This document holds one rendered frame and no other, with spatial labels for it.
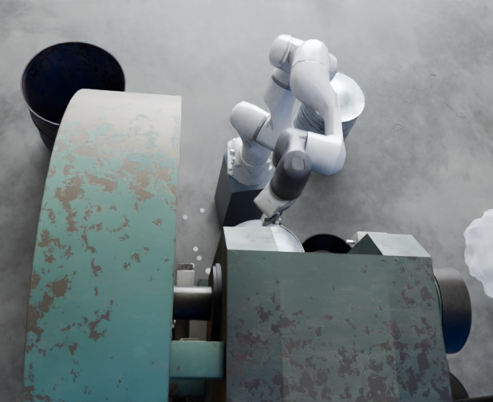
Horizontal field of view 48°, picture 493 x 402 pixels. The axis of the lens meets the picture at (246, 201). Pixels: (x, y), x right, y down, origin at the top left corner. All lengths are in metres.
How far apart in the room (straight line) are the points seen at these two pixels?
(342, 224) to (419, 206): 0.43
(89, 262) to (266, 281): 0.37
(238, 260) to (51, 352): 0.39
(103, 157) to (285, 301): 0.41
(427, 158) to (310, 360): 2.24
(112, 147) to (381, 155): 2.30
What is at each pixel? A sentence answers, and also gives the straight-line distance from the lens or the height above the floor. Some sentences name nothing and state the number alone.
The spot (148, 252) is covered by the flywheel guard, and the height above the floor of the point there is 1.74.
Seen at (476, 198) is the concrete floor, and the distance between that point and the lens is 3.13.
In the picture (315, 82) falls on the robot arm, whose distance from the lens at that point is 1.54.
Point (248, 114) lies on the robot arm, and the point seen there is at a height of 0.84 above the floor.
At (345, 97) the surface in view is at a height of 0.31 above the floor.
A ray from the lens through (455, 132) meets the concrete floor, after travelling 3.28.
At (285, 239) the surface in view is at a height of 0.78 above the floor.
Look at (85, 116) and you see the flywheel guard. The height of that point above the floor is 1.69.
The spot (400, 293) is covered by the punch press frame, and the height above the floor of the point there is 1.50.
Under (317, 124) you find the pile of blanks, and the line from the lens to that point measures 2.70.
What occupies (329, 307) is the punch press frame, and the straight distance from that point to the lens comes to 1.01.
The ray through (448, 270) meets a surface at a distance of 1.24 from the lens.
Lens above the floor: 2.44
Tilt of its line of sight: 65 degrees down
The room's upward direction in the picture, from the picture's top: 20 degrees clockwise
